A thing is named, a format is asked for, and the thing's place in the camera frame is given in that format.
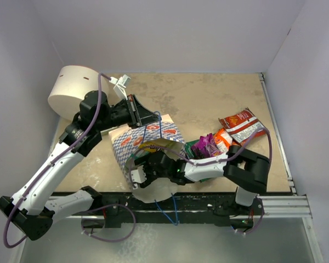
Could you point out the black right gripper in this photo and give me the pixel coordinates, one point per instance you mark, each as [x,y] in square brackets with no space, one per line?
[149,179]

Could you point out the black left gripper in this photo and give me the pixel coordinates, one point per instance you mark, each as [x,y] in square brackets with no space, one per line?
[139,115]

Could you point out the yellow snack bag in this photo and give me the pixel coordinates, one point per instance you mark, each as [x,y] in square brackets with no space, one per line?
[152,146]

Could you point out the blue checkered paper bag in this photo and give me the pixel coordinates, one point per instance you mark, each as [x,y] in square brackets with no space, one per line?
[125,142]

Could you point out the green chips bag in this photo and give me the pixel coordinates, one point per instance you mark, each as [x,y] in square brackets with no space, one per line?
[190,146]

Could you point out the magenta snack bag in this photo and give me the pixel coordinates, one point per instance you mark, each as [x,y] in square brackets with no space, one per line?
[210,142]

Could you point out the red orange snack bag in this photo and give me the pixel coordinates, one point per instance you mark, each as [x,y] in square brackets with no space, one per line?
[241,125]

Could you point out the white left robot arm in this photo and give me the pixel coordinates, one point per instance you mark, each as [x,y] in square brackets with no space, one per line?
[30,209]

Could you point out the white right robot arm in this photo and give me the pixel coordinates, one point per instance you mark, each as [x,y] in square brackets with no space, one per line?
[247,169]

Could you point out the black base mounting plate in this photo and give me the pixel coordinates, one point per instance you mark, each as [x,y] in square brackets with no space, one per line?
[215,208]

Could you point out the white paper towel roll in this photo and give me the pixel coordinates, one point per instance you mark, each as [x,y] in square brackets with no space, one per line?
[71,86]

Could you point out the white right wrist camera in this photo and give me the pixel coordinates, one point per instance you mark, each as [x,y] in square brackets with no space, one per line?
[138,177]

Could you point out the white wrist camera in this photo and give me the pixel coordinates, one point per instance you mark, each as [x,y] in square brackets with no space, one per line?
[138,177]
[120,85]

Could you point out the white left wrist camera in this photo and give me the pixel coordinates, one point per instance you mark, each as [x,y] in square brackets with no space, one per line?
[120,85]

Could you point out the aluminium rail frame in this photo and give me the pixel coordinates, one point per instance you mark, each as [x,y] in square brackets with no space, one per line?
[184,230]

